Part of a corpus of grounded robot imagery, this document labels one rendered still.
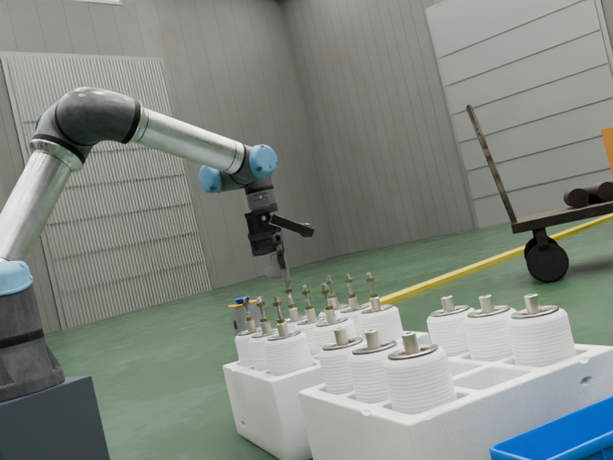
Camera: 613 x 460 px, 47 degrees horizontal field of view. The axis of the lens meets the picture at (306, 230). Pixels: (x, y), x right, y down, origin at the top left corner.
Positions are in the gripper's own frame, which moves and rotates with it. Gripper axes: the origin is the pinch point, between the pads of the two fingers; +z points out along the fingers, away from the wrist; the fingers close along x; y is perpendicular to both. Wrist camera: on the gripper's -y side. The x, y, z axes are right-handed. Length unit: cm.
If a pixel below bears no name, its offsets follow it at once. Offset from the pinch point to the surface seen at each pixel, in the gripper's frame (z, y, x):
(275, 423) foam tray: 26.5, 7.6, 33.0
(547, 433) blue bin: 24, -36, 81
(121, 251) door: -47, 261, -781
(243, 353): 14.1, 14.4, 8.4
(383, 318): 11.3, -20.3, 21.7
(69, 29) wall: -364, 265, -785
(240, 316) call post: 6.5, 15.4, -8.5
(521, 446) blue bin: 24, -31, 83
